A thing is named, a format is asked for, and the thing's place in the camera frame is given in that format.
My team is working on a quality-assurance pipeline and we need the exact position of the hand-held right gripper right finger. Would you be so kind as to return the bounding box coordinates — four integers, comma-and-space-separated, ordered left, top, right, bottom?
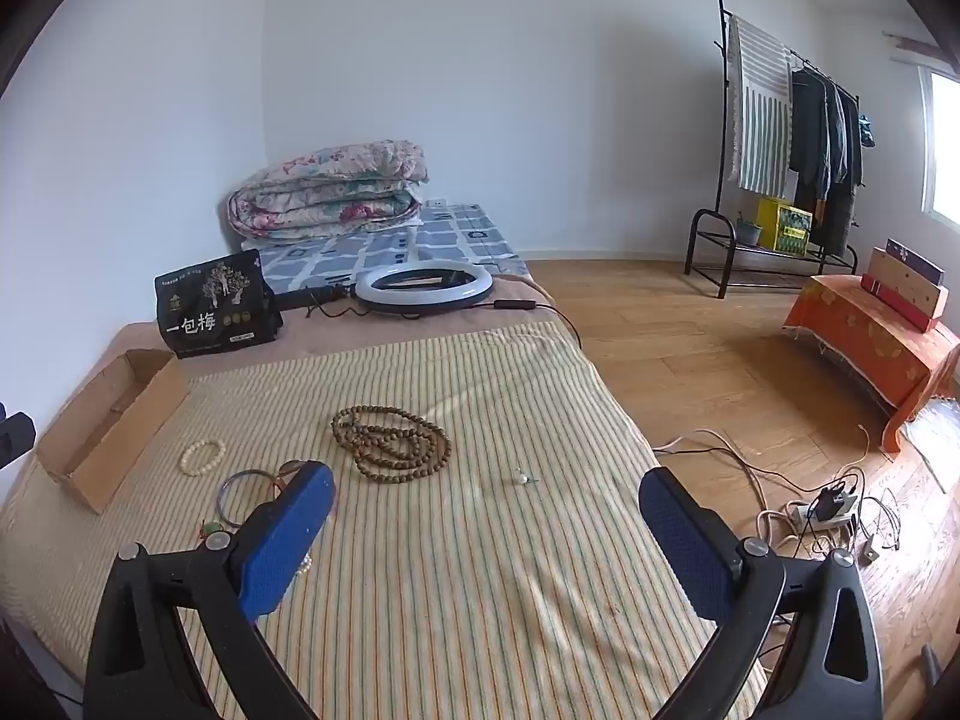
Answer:
637, 466, 886, 720

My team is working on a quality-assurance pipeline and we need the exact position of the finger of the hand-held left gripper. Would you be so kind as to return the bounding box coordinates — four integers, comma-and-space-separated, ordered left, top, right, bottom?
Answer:
0, 401, 37, 470

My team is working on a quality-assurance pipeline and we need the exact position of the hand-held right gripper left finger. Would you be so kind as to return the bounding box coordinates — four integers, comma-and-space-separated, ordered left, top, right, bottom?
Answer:
82, 460, 336, 720

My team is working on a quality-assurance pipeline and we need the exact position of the cardboard box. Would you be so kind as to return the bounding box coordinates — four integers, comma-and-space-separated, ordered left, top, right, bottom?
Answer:
36, 349, 192, 515

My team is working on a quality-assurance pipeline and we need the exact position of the grey metal bangle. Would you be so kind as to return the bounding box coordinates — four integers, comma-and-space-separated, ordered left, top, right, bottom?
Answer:
216, 469, 290, 530

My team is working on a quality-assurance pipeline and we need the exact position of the white bead bracelet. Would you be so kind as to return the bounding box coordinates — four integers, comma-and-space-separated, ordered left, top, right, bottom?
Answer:
178, 437, 228, 476

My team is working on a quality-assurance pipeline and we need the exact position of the brown wooden bead necklace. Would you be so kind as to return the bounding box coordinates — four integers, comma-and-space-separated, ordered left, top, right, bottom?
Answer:
331, 405, 453, 479

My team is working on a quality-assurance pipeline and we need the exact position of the white power strip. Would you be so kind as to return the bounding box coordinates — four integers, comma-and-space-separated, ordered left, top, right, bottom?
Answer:
791, 499, 856, 530

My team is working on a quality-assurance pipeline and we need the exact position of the striped yellow blanket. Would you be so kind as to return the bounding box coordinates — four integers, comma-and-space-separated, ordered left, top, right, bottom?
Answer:
0, 321, 770, 720

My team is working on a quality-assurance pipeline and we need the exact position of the black snack bag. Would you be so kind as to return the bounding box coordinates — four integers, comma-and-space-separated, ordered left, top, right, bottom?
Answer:
154, 249, 284, 359

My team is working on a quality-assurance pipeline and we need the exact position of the tan bed sheet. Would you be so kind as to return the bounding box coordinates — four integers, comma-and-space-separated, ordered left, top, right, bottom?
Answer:
97, 274, 582, 361

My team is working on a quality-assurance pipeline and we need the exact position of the white patterned mat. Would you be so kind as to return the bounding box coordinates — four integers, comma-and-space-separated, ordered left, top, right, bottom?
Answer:
900, 397, 960, 496

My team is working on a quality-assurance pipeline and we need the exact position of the blue grey patterned sheet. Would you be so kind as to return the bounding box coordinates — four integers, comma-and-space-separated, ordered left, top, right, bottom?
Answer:
240, 202, 533, 297

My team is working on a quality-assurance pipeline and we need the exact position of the red flat box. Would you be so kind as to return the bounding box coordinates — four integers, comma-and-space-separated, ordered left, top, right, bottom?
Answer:
861, 274, 942, 332

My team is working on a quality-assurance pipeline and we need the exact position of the yellow box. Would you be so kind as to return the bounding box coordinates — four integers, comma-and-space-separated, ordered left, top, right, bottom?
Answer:
756, 196, 813, 254

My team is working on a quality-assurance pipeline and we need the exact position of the black metal clothes rack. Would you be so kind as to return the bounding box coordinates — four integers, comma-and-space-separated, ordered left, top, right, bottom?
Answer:
684, 0, 863, 299

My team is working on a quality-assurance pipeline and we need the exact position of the beige flat gift box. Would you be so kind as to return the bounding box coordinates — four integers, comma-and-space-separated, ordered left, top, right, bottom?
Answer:
866, 247, 950, 323

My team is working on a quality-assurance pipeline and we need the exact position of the folded floral quilt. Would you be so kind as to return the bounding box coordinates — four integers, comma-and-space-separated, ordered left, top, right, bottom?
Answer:
227, 139, 430, 245

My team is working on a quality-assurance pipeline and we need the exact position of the black hanging coat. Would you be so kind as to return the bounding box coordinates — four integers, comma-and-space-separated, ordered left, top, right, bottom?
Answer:
810, 90, 863, 256

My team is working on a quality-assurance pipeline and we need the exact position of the dark purple flat box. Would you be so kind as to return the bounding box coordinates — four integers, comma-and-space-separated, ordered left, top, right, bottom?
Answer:
885, 238, 947, 286

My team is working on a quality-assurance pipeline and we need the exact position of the dark green hanging jacket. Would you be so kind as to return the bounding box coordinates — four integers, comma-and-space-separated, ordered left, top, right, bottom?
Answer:
787, 66, 830, 200

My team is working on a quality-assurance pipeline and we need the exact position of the blue grey hanging shirt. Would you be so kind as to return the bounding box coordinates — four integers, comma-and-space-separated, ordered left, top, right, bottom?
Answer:
823, 82, 848, 185

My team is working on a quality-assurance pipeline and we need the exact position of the green striped towel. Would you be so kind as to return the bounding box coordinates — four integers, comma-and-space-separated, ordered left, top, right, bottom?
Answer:
726, 15, 796, 197

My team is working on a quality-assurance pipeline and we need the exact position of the window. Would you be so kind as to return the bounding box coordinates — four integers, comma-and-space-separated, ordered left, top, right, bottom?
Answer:
919, 64, 960, 230

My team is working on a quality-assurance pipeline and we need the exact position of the white charging cable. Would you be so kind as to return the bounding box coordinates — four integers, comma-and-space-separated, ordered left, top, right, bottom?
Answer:
651, 427, 800, 552

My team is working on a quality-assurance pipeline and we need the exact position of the white ring light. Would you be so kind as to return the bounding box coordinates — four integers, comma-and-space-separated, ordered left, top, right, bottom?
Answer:
271, 264, 496, 314

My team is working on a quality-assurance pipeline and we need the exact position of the black ring light cable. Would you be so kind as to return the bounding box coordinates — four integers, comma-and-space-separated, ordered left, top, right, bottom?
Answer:
480, 298, 587, 352

